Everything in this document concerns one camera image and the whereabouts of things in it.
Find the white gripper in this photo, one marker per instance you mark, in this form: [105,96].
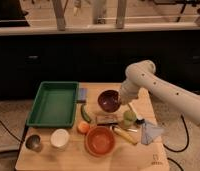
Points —
[126,98]

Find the green pear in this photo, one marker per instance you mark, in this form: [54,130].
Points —
[129,118]

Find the black handled knife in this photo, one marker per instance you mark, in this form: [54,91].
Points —
[107,124]

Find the orange fruit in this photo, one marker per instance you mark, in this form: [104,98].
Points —
[83,127]

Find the green plastic tray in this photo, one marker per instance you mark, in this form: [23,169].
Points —
[54,105]

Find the white spatula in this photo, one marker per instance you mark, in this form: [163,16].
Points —
[139,119]

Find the orange bowl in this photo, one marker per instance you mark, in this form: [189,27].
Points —
[99,141]

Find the blue folded cloth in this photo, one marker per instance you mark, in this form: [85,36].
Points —
[150,132]

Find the metal cup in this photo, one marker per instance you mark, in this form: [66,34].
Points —
[33,143]

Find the wooden block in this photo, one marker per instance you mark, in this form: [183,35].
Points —
[104,119]

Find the white cup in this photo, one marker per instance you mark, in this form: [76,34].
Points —
[59,138]

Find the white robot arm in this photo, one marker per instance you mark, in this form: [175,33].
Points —
[142,75]

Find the blue sponge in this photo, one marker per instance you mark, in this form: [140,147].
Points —
[82,95]

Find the purple bowl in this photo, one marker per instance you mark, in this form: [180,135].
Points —
[109,101]

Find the green cucumber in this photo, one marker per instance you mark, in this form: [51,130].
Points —
[84,114]

